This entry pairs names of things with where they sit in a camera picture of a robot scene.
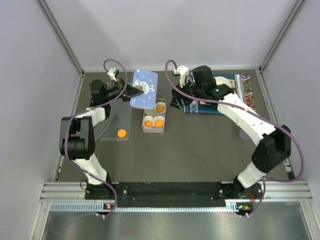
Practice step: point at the orange flower cookie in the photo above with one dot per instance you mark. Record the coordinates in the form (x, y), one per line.
(148, 124)

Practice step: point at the green round cookie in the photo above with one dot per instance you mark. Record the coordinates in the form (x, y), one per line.
(149, 111)

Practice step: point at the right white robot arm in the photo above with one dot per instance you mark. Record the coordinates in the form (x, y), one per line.
(273, 145)

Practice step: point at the cream ceramic bowl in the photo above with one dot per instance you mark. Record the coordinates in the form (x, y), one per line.
(220, 80)

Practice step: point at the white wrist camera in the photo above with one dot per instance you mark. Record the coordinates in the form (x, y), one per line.
(182, 71)
(113, 73)

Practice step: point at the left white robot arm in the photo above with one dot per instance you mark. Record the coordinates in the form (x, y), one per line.
(77, 141)

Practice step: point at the white cookie box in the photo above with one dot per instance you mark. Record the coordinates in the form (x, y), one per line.
(155, 116)

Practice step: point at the patterned napkin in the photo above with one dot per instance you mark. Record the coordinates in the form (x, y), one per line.
(244, 89)

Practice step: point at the purple cup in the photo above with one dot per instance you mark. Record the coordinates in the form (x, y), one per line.
(242, 134)

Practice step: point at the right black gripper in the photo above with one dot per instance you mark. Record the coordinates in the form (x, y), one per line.
(176, 102)

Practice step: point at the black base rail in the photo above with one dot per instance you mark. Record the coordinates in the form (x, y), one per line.
(169, 194)

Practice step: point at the clear plastic cookie tray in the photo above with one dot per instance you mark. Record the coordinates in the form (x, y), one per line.
(124, 111)

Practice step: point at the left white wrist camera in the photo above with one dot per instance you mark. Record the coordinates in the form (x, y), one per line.
(113, 73)

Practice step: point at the metal tongs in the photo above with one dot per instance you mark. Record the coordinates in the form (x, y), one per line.
(114, 119)

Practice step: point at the orange round cookie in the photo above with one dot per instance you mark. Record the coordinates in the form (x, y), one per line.
(160, 109)

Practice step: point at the blue patterned placemat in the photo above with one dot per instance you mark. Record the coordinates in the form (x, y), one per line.
(199, 107)

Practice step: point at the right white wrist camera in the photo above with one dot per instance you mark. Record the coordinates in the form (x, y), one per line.
(182, 71)

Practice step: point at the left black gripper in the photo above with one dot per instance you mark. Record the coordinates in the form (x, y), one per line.
(129, 91)

